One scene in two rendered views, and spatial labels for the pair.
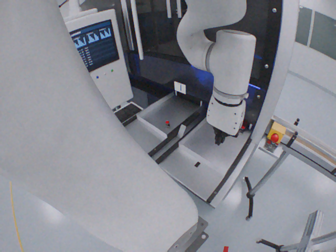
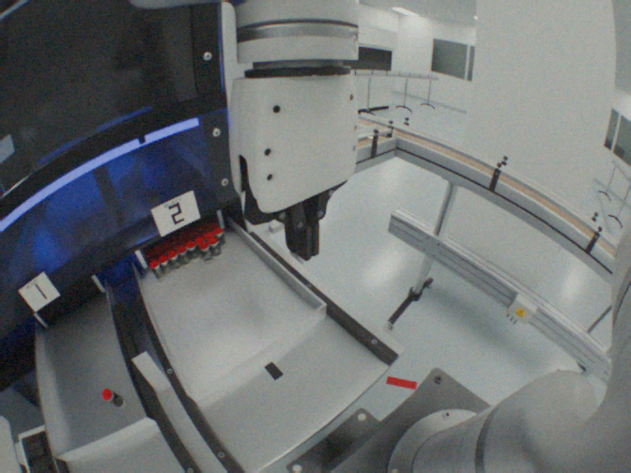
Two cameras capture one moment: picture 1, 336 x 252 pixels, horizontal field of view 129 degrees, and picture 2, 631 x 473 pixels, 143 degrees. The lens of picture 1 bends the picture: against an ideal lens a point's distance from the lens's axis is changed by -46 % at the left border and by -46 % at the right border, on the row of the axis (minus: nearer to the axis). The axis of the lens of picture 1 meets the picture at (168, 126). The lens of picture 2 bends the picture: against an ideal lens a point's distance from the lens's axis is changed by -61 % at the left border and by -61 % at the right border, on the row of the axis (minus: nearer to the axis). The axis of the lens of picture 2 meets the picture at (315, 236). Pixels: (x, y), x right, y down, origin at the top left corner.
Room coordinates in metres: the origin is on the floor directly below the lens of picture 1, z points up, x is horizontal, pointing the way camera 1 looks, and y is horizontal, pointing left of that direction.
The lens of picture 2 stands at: (0.28, 0.04, 1.27)
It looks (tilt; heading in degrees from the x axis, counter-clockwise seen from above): 40 degrees down; 270
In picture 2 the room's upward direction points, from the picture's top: straight up
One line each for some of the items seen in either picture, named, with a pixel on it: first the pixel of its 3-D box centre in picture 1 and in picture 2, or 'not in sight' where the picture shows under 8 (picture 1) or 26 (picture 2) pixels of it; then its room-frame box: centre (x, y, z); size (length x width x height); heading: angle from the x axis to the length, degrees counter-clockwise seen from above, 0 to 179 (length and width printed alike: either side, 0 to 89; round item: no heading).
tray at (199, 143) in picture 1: (219, 136); (210, 288); (0.47, -0.25, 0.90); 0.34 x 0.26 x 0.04; 132
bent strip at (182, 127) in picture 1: (175, 137); (163, 398); (0.50, -0.03, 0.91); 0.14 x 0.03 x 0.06; 132
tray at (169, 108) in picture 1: (171, 111); (76, 365); (0.73, -0.03, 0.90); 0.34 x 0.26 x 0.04; 132
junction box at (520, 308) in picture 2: not in sight; (521, 309); (-0.58, -0.41, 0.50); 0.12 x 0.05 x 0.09; 132
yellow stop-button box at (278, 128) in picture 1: (276, 132); not in sight; (0.36, -0.51, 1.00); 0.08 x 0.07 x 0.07; 132
